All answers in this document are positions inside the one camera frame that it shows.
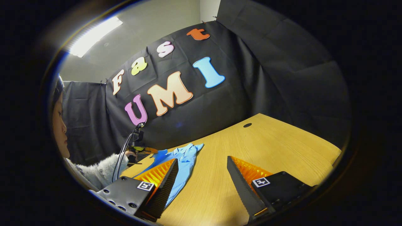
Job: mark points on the person's head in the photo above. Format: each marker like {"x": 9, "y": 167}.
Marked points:
{"x": 59, "y": 125}

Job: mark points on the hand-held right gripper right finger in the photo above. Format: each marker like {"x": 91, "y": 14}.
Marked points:
{"x": 243, "y": 188}

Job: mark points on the ceiling light panel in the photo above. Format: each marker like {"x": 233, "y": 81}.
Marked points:
{"x": 94, "y": 36}

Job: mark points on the light blue T-shirt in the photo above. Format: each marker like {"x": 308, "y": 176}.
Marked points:
{"x": 185, "y": 160}

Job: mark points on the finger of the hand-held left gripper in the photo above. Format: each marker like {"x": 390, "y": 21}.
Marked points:
{"x": 147, "y": 149}

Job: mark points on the black backdrop cloth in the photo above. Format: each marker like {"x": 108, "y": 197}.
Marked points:
{"x": 220, "y": 103}

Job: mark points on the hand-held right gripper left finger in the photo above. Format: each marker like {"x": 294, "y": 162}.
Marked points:
{"x": 163, "y": 188}

